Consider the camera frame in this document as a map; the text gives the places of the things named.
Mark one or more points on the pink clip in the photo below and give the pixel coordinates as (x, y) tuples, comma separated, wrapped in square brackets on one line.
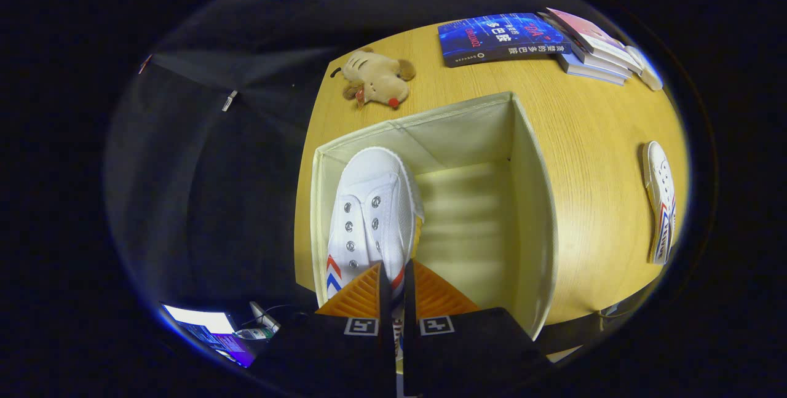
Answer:
[(144, 64)]

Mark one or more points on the cream fabric storage box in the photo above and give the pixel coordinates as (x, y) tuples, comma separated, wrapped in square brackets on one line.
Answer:
[(467, 226)]

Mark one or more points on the white power adapter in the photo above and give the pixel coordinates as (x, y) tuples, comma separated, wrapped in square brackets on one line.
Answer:
[(264, 318)]

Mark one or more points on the blue cover book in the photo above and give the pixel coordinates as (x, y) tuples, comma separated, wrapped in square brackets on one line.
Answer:
[(498, 35)]

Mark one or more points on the dark cover book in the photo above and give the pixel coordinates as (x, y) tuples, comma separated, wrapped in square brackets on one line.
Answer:
[(605, 64)]

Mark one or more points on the tan plush toy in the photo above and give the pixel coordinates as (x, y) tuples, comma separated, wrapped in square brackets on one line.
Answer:
[(378, 78)]

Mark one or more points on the white cover book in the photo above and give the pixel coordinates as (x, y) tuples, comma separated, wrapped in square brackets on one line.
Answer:
[(587, 72)]

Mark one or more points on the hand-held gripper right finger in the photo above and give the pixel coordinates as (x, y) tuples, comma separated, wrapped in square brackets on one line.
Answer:
[(410, 306)]

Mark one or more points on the white canvas shoe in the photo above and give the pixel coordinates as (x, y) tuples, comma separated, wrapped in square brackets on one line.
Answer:
[(661, 201), (375, 201)]

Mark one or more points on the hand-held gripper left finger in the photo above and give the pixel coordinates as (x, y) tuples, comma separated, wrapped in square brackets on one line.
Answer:
[(385, 306)]

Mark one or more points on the silver clip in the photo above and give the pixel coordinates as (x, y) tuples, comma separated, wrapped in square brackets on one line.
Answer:
[(229, 101)]

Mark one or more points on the white plush toy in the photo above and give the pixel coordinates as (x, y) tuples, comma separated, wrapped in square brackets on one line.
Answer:
[(647, 72)]

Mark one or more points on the computer monitor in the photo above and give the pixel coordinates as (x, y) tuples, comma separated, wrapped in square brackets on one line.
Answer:
[(203, 324)]

